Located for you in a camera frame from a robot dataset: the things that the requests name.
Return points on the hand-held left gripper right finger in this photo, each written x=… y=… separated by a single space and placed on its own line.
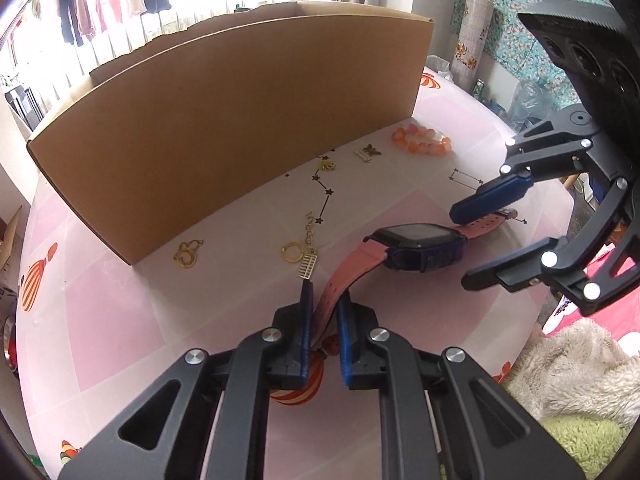
x=345 y=340

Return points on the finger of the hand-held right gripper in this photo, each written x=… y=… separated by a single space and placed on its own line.
x=505 y=274
x=487 y=201

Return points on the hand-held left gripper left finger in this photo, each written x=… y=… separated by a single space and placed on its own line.
x=306 y=320

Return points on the brown cardboard box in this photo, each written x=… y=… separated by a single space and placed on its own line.
x=225 y=135

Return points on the clear plastic bag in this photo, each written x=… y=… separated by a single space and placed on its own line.
x=530 y=100

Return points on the teal floral cloth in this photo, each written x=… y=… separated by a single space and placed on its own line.
x=515 y=35

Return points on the pink printed tablecloth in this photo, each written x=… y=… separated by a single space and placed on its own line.
x=200 y=335

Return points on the roll of printed paper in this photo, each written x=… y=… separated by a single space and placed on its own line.
x=472 y=35

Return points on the pink printed cloth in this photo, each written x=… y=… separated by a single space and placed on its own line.
x=620 y=310

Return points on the beige fleece blanket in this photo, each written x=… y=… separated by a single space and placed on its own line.
x=575 y=375

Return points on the gold butterfly charm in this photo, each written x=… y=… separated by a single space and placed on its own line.
x=367 y=152

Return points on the white plastic bag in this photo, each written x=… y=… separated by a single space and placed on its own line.
x=440 y=67

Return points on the small yellow gold charm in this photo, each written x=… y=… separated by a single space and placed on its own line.
x=326 y=165

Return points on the green fleece blanket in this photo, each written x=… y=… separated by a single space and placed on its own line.
x=585 y=450

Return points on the white ribbed panel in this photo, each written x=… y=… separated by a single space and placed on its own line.
x=60 y=67

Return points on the black metal rack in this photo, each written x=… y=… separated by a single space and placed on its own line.
x=22 y=107

